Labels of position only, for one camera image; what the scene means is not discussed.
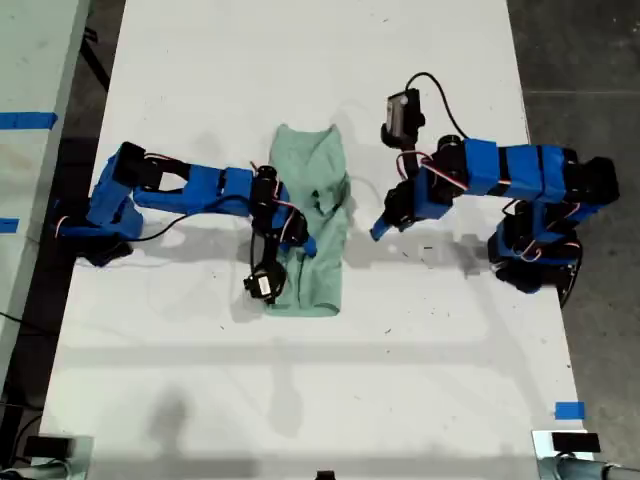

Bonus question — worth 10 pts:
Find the grey blue fixture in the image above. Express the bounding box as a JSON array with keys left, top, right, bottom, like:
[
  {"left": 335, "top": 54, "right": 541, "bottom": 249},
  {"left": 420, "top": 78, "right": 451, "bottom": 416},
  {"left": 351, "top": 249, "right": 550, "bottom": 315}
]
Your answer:
[{"left": 537, "top": 454, "right": 640, "bottom": 480}]

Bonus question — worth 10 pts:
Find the pale green T-shirt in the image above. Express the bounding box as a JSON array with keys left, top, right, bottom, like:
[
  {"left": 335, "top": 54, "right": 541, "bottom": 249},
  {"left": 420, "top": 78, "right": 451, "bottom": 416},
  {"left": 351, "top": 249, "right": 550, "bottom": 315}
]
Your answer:
[{"left": 263, "top": 123, "right": 351, "bottom": 319}]

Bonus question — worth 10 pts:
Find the black camera cable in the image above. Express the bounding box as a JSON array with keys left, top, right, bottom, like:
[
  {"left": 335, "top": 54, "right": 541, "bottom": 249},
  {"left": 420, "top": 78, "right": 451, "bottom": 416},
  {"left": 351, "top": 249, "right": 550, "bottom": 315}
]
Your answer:
[
  {"left": 132, "top": 193, "right": 261, "bottom": 281},
  {"left": 405, "top": 72, "right": 471, "bottom": 140}
]

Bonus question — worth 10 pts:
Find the pale side table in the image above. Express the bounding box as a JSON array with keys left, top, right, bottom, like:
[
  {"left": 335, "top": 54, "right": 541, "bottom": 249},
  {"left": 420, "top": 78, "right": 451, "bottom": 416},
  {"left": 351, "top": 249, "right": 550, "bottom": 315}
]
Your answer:
[{"left": 0, "top": 0, "right": 91, "bottom": 386}]

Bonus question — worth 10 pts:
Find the black cable bundle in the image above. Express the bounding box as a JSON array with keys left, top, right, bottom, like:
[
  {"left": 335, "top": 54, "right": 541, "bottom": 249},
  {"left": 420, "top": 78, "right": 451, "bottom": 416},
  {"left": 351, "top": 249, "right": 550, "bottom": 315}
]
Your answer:
[{"left": 0, "top": 399, "right": 44, "bottom": 466}]

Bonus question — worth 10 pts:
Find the black camera stalk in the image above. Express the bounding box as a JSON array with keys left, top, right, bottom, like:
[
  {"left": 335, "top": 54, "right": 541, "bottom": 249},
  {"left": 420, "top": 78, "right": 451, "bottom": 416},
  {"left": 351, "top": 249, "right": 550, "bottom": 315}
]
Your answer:
[
  {"left": 248, "top": 229, "right": 289, "bottom": 307},
  {"left": 379, "top": 112, "right": 427, "bottom": 176}
]

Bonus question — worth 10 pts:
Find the thin black floor cable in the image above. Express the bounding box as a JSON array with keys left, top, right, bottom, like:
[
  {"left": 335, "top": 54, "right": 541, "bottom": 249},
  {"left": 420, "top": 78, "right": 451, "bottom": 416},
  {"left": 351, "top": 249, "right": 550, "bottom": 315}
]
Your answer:
[{"left": 0, "top": 310, "right": 56, "bottom": 336}]

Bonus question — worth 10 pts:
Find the black table brace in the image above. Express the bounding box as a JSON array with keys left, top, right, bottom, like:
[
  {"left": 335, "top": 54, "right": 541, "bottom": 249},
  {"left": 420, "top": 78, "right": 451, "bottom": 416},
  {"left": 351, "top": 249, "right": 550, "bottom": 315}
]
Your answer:
[{"left": 82, "top": 24, "right": 112, "bottom": 94}]

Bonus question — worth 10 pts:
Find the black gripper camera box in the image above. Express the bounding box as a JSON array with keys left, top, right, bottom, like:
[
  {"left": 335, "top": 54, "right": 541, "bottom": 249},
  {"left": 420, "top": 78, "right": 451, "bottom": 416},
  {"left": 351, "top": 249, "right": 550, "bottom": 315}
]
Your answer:
[
  {"left": 243, "top": 269, "right": 282, "bottom": 302},
  {"left": 384, "top": 89, "right": 422, "bottom": 139}
]

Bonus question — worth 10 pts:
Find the small black box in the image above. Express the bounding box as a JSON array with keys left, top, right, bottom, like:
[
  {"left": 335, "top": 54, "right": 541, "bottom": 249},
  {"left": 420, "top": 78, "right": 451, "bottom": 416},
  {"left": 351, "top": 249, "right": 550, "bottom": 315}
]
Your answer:
[
  {"left": 23, "top": 436, "right": 76, "bottom": 459},
  {"left": 551, "top": 432, "right": 601, "bottom": 454}
]

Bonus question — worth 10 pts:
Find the black arm base cable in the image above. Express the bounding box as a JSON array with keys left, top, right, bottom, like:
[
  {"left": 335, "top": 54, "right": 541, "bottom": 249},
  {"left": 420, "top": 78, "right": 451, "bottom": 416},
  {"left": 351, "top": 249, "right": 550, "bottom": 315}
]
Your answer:
[{"left": 558, "top": 257, "right": 585, "bottom": 309}]

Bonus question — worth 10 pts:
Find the long blue tape strip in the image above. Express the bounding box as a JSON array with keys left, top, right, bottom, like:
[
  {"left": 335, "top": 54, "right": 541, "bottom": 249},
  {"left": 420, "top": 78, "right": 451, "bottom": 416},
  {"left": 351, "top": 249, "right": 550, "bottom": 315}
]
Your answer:
[{"left": 0, "top": 112, "right": 59, "bottom": 132}]

